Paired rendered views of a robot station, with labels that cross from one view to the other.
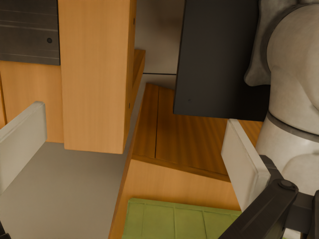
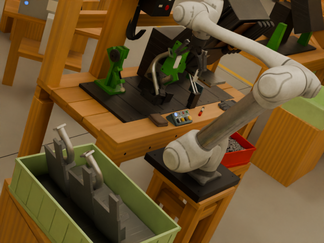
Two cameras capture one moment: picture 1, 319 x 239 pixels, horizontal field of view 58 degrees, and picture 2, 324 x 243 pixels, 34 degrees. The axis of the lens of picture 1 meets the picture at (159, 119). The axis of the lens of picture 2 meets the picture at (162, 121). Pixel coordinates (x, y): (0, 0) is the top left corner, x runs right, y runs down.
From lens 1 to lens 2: 2.67 m
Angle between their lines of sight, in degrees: 84
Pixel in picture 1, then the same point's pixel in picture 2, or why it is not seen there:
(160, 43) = not seen: outside the picture
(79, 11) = (145, 123)
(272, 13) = not seen: hidden behind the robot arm
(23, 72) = (112, 117)
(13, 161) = (178, 59)
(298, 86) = not seen: hidden behind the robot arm
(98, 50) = (141, 128)
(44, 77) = (116, 122)
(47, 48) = (128, 118)
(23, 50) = (121, 114)
